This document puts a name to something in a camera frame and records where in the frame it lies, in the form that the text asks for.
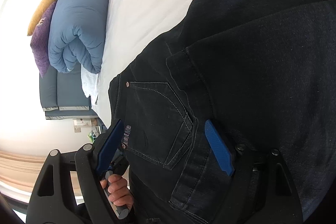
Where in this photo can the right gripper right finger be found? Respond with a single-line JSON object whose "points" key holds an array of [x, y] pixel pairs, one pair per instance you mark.
{"points": [[261, 189]]}

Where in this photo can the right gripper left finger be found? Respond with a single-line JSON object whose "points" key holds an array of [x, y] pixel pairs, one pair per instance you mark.
{"points": [[53, 198]]}

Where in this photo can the black jeans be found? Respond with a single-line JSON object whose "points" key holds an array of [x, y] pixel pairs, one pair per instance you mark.
{"points": [[262, 71]]}

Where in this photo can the person's left hand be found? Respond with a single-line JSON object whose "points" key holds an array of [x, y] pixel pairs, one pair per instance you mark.
{"points": [[119, 193]]}

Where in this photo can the grey headboard cushion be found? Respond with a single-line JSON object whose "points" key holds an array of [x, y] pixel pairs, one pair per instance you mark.
{"points": [[62, 95]]}

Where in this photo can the white pillow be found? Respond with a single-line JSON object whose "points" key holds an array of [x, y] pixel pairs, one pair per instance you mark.
{"points": [[89, 83]]}

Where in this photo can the blue rolled duvet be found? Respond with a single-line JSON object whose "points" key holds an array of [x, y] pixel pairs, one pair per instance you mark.
{"points": [[77, 34]]}

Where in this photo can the purple pillow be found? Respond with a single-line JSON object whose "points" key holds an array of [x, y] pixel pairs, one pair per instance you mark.
{"points": [[40, 39]]}

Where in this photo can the yellow pillow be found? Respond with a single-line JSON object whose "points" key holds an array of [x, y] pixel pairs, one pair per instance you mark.
{"points": [[37, 15]]}

